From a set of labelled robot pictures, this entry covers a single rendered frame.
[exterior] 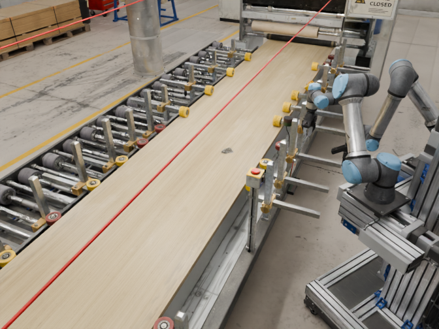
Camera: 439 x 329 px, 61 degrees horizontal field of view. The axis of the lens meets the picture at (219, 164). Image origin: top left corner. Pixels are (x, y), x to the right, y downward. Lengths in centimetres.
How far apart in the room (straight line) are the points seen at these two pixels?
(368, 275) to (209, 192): 126
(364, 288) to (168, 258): 141
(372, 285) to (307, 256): 57
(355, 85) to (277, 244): 162
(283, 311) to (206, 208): 103
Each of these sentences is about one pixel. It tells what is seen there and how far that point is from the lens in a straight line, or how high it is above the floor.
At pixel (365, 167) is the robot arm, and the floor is 125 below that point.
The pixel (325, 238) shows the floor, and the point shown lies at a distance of 327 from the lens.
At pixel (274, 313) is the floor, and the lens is 274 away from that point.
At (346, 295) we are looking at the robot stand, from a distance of 266.
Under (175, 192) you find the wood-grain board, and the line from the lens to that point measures 219.
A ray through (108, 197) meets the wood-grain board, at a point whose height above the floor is 90.
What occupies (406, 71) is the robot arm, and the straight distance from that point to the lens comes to 221.
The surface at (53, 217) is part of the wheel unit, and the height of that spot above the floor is 90.
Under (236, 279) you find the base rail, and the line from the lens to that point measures 199.
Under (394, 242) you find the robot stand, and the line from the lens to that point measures 198.
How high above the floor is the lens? 226
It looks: 35 degrees down
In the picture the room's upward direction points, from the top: straight up
